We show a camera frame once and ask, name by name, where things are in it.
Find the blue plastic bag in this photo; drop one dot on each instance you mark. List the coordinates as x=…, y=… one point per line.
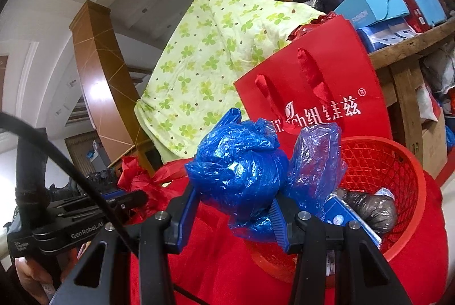
x=234, y=162

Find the red plastic basket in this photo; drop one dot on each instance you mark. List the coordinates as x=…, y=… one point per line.
x=376, y=162

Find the blue white patterned box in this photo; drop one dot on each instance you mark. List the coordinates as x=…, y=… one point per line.
x=384, y=36

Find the red plastic bag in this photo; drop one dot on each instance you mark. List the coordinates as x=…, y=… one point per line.
x=142, y=180

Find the green floral quilt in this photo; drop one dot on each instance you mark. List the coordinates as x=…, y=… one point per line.
x=213, y=59

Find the brown wooden door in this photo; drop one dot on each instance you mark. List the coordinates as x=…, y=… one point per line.
x=81, y=155

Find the black plastic bag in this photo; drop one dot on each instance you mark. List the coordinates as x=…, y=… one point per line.
x=369, y=212

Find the light blue cardboard box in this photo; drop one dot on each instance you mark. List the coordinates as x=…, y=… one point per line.
x=373, y=2

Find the grey plastic bag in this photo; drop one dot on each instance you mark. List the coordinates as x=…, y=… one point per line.
x=439, y=72

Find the brown wooden column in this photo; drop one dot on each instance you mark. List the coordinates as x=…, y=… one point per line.
x=99, y=77

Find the red blanket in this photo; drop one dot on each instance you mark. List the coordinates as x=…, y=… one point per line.
x=220, y=273

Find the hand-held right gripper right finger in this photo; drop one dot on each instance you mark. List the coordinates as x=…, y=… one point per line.
x=280, y=226

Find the wooden table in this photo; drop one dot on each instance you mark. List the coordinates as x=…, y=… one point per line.
x=401, y=52

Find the blue white toothpaste box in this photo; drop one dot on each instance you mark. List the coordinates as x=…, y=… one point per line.
x=336, y=216

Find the person's left hand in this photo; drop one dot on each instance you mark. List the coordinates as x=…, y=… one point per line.
x=30, y=280

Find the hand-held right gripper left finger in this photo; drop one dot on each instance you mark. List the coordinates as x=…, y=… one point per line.
x=188, y=216

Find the brown cardboard box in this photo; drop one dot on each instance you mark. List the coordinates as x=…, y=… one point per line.
x=433, y=148

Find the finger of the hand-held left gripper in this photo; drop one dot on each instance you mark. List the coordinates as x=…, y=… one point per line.
x=131, y=200

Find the black jacket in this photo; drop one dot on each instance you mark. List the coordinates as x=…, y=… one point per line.
x=96, y=180

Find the red paper bag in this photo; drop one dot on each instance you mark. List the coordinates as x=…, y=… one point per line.
x=337, y=59

